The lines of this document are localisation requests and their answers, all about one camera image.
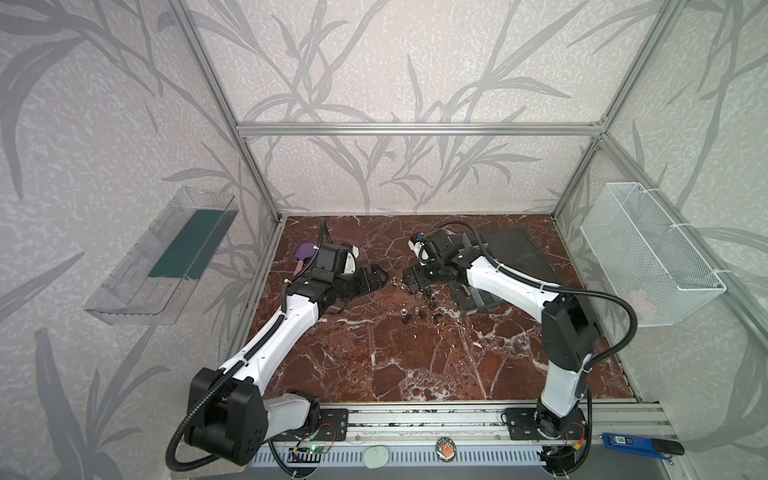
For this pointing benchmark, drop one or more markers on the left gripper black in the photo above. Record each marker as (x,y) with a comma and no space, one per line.
(365,279)

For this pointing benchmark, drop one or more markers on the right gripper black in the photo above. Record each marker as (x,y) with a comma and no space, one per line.
(420,276)

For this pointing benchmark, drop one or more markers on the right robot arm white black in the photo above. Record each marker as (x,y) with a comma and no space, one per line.
(569,331)

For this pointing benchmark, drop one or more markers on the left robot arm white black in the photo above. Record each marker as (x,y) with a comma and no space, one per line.
(228,417)

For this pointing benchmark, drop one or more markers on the purple pink spatula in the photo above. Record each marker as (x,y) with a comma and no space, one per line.
(305,253)

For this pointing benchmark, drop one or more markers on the clear compartment organizer box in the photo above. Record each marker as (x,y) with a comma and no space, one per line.
(498,264)

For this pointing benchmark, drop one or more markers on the round red sticker button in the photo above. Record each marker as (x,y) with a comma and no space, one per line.
(445,449)

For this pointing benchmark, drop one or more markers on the blue black handheld tool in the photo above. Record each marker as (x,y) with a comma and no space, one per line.
(649,447)

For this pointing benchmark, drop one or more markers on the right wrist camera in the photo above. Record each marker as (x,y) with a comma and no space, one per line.
(431,249)

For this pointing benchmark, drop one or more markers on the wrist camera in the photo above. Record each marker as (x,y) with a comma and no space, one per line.
(431,249)
(335,261)

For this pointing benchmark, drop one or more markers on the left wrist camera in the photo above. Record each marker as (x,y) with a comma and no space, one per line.
(335,261)

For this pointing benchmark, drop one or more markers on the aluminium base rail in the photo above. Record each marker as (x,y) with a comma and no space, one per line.
(485,433)

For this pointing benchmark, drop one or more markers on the clear wall tray green mat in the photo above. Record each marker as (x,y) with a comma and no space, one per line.
(155,280)

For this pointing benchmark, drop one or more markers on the white wire mesh basket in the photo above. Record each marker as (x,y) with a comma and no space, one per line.
(647,258)

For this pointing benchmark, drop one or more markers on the aluminium frame post left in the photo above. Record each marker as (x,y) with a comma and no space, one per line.
(184,20)

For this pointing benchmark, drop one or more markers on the aluminium frame post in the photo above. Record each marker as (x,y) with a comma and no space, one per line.
(184,20)
(662,25)

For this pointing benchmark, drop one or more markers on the aluminium frame post right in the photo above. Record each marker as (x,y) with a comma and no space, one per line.
(662,25)

